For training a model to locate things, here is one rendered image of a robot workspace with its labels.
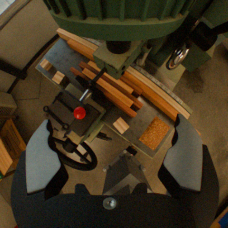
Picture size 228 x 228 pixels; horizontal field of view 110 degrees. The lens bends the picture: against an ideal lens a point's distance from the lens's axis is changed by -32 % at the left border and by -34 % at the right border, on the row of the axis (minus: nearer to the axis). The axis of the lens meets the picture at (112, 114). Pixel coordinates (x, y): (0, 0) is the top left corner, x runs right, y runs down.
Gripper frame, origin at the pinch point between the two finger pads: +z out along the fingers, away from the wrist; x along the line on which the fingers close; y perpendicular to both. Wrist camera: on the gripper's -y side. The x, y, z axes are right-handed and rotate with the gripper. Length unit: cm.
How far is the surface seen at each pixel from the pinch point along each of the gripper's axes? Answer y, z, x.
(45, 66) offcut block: -2.6, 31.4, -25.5
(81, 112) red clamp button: 7.5, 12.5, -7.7
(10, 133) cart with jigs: 69, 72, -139
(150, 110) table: 14.2, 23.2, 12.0
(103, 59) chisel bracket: -3.8, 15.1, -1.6
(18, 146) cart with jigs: 82, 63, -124
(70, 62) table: -2.0, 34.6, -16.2
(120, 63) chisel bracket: -2.7, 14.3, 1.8
